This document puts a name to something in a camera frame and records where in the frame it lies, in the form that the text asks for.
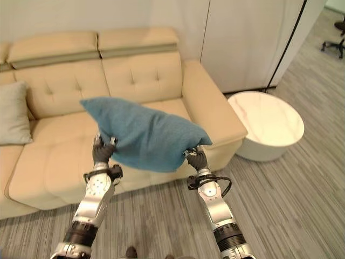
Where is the grey cushion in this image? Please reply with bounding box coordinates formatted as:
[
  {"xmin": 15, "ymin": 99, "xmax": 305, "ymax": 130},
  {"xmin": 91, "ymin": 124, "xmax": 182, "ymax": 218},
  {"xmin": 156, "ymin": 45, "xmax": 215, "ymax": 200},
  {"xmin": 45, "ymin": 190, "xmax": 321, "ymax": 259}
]
[{"xmin": 0, "ymin": 81, "xmax": 34, "ymax": 146}]

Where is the round white marble side table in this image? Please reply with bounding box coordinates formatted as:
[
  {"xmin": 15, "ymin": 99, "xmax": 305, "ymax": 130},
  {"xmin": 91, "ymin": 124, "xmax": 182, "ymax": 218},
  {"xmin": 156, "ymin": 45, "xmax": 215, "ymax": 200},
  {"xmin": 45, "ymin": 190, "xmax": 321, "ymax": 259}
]
[{"xmin": 227, "ymin": 91, "xmax": 305, "ymax": 162}]

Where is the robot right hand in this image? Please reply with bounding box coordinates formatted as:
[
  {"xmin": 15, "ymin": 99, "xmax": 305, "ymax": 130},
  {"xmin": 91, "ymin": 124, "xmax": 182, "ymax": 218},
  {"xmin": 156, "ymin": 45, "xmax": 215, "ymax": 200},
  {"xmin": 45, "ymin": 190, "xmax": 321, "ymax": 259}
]
[{"xmin": 183, "ymin": 145, "xmax": 208, "ymax": 171}]

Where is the blue cushion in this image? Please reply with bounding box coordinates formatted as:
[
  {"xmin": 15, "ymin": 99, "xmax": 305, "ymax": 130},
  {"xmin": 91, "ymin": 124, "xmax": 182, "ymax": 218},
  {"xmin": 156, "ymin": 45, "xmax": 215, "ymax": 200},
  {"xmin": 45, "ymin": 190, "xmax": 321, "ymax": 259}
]
[{"xmin": 79, "ymin": 97, "xmax": 213, "ymax": 173}]

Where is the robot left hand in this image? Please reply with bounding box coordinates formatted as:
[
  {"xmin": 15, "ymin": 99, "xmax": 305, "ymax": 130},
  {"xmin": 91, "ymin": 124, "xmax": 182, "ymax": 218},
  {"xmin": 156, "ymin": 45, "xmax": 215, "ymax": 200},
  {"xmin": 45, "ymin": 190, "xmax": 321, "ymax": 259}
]
[{"xmin": 92, "ymin": 132, "xmax": 119, "ymax": 164}]

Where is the black office chair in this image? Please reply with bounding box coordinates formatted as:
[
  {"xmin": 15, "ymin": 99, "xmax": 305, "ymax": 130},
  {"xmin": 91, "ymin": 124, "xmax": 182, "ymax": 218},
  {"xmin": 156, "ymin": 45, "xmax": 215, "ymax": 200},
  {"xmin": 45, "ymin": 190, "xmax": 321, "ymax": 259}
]
[{"xmin": 320, "ymin": 20, "xmax": 345, "ymax": 59}]

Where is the white partition panel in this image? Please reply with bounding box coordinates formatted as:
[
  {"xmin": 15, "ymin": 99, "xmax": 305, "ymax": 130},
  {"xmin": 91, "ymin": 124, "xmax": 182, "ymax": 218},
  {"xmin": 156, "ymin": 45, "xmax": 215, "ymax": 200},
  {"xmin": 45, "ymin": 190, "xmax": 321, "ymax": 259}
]
[{"xmin": 199, "ymin": 0, "xmax": 326, "ymax": 94}]

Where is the beige leather sofa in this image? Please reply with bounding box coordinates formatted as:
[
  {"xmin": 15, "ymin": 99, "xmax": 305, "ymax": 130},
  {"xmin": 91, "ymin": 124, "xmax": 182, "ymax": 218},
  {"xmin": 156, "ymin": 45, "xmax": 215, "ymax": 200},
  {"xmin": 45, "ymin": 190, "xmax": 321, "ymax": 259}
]
[{"xmin": 0, "ymin": 26, "xmax": 249, "ymax": 221}]

